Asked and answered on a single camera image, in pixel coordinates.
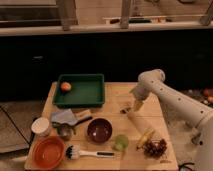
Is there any green plastic tray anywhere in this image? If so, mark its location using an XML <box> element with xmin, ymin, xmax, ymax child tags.
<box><xmin>52</xmin><ymin>74</ymin><xmax>105</xmax><ymax>108</ymax></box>

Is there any orange plastic bowl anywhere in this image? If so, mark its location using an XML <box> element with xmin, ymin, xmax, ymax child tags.
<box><xmin>32</xmin><ymin>136</ymin><xmax>65</xmax><ymax>170</ymax></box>

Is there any white dish brush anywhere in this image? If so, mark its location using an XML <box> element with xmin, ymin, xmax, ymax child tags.
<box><xmin>65</xmin><ymin>145</ymin><xmax>115</xmax><ymax>159</ymax></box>

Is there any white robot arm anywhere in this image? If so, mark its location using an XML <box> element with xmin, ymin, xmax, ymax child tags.
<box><xmin>131</xmin><ymin>69</ymin><xmax>213</xmax><ymax>171</ymax></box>

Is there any blue-grey cloth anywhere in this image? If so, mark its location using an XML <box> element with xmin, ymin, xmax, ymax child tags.
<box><xmin>51</xmin><ymin>109</ymin><xmax>77</xmax><ymax>126</ymax></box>

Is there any white paper cup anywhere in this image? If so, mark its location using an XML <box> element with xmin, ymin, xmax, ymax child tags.
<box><xmin>31</xmin><ymin>117</ymin><xmax>51</xmax><ymax>136</ymax></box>

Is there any dark purple bowl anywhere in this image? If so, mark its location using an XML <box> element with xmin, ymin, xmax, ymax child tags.
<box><xmin>86</xmin><ymin>118</ymin><xmax>112</xmax><ymax>144</ymax></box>

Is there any black handled utensil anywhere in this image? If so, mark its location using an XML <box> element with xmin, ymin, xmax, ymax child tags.
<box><xmin>74</xmin><ymin>116</ymin><xmax>93</xmax><ymax>126</ymax></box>

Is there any orange fruit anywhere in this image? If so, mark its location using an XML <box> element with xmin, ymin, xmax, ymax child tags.
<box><xmin>60</xmin><ymin>82</ymin><xmax>72</xmax><ymax>92</ymax></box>

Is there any small metal cup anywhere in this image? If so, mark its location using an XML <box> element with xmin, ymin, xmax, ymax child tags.
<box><xmin>57</xmin><ymin>124</ymin><xmax>72</xmax><ymax>141</ymax></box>

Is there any yellow banana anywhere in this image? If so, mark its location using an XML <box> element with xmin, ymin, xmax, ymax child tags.
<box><xmin>136</xmin><ymin>130</ymin><xmax>155</xmax><ymax>149</ymax></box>

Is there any wooden block sponge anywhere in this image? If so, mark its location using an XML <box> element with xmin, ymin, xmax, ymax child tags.
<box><xmin>75</xmin><ymin>110</ymin><xmax>92</xmax><ymax>120</ymax></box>

